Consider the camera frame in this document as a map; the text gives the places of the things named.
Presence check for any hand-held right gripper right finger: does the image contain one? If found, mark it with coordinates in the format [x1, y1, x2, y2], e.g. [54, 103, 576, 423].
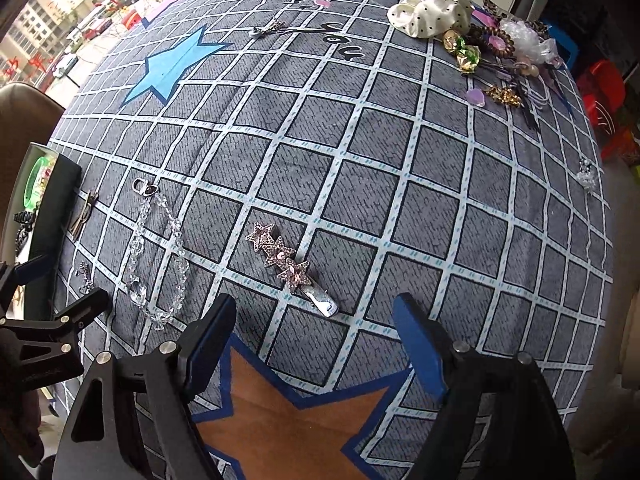
[392, 293, 574, 480]

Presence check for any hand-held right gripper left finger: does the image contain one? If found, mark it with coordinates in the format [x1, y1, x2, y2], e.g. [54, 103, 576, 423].
[52, 293, 237, 480]

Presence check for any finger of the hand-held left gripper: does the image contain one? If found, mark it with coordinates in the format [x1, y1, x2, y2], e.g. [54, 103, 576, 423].
[0, 254, 47, 306]
[0, 287, 111, 391]

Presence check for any black beaded hair clip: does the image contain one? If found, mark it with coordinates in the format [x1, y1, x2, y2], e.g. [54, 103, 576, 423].
[12, 210, 36, 246]

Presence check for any black jewelry box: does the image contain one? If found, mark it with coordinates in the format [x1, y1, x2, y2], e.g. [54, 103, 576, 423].
[10, 142, 83, 331]

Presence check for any green plastic bangle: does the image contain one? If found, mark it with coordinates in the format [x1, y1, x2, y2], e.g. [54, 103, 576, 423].
[24, 156, 53, 211]

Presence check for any rhinestone star hair clip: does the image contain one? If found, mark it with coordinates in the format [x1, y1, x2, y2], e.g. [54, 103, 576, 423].
[246, 221, 340, 318]

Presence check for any small silver earring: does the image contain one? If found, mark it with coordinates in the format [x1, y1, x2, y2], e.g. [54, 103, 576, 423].
[75, 262, 96, 295]

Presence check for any bronze hair clip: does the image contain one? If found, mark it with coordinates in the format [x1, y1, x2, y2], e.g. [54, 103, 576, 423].
[70, 189, 98, 236]

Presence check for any beige chair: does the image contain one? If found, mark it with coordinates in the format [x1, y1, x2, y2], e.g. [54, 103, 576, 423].
[0, 82, 66, 261]

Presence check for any grey checked star tablecloth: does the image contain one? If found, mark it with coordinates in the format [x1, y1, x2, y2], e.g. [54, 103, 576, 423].
[47, 0, 616, 480]

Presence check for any gold brooch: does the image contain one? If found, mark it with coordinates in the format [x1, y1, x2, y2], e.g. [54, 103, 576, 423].
[482, 85, 526, 108]

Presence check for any green gem hair clip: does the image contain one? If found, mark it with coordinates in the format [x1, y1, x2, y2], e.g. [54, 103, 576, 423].
[442, 30, 483, 75]

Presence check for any red plastic chair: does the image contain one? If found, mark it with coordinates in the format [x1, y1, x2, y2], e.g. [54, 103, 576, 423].
[575, 59, 636, 161]

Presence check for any silver hair pin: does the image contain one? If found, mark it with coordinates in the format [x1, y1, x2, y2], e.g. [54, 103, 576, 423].
[249, 17, 287, 38]

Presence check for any white lace scrunchie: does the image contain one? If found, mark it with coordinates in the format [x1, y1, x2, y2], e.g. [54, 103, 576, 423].
[500, 17, 558, 63]

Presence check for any white polka dot scrunchie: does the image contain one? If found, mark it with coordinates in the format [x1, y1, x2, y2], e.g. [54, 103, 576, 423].
[387, 0, 475, 40]

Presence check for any blue plastic stool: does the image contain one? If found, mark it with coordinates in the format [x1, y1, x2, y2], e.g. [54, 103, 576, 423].
[542, 20, 576, 68]

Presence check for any leopard print hair bow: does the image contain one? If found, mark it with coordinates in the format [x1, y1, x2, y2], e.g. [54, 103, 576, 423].
[481, 0, 548, 36]

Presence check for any clear crystal bead bracelet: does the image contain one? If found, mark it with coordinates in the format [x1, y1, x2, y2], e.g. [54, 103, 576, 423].
[117, 175, 190, 331]

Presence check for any white cord hair tie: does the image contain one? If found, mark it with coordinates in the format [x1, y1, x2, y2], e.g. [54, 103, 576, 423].
[515, 60, 568, 111]

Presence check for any brown spiral hair tie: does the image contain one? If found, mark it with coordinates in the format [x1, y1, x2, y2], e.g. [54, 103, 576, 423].
[472, 25, 516, 58]

